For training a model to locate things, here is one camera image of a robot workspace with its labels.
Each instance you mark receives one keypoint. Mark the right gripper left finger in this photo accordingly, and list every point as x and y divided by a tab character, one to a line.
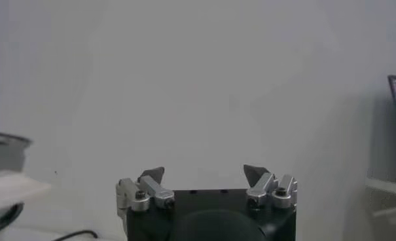
152	188

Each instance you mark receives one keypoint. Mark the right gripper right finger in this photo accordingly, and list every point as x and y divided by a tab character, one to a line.
263	186

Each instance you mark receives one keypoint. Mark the steel steamer basket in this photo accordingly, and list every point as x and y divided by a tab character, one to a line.
4	154

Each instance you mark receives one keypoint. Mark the white electric cooking pot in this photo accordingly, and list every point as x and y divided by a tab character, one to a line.
8	190

